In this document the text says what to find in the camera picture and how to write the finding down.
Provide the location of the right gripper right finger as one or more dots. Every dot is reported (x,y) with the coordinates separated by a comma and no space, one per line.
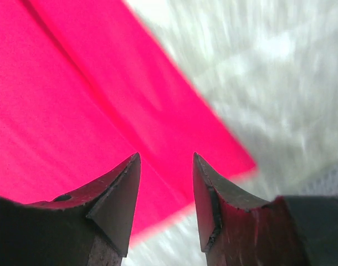
(238,228)

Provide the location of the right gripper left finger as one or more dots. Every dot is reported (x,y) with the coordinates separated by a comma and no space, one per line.
(92,224)

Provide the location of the red t shirt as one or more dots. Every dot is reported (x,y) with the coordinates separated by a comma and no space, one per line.
(83,86)

